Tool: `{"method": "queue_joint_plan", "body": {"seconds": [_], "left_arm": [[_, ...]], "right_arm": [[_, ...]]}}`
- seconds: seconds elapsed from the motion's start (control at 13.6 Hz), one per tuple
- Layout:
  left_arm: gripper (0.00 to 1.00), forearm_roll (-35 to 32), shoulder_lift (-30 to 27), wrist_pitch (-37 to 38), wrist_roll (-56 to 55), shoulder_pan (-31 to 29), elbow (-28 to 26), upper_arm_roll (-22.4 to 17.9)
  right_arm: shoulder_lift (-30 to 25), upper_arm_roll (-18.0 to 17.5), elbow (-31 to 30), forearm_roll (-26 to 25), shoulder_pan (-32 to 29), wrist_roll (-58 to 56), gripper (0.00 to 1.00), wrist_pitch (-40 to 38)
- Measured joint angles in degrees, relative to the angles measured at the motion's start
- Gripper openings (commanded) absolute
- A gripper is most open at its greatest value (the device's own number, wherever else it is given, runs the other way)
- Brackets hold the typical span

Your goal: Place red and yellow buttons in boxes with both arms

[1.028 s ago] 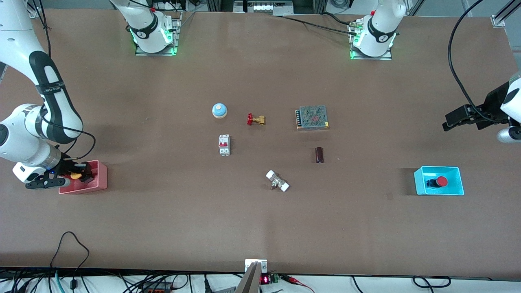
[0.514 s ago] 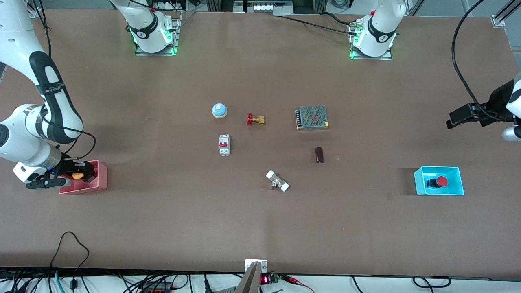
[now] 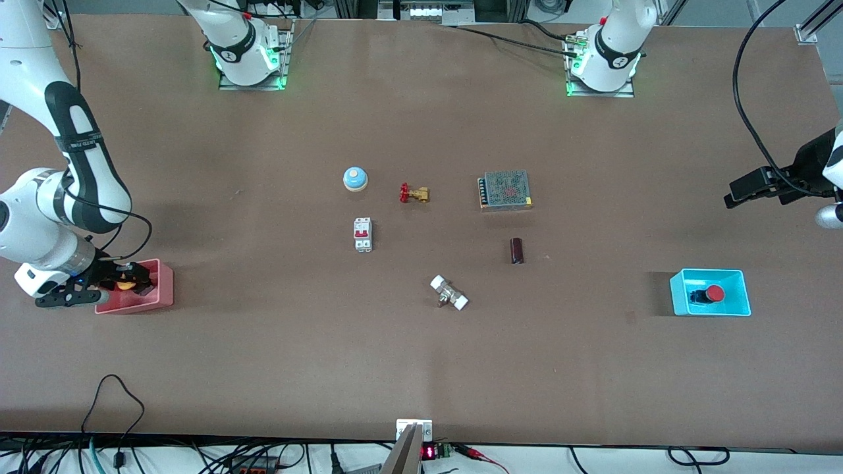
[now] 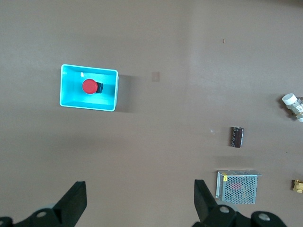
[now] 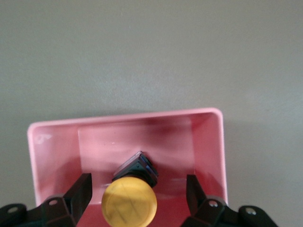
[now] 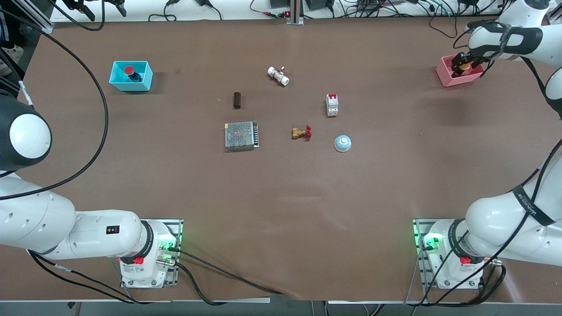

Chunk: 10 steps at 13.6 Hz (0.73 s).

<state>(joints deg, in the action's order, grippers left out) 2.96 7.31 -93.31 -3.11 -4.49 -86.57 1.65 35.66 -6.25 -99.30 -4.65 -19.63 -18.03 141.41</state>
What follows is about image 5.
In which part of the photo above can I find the yellow push button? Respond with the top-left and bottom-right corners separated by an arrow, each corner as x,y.
101,150 -> 160,227

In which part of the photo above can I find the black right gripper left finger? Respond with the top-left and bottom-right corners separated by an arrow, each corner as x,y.
0,173 -> 93,227

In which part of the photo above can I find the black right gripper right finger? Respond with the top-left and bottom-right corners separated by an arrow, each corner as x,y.
181,174 -> 281,227

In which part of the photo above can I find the pink plastic box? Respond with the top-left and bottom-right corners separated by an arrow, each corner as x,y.
27,107 -> 229,227

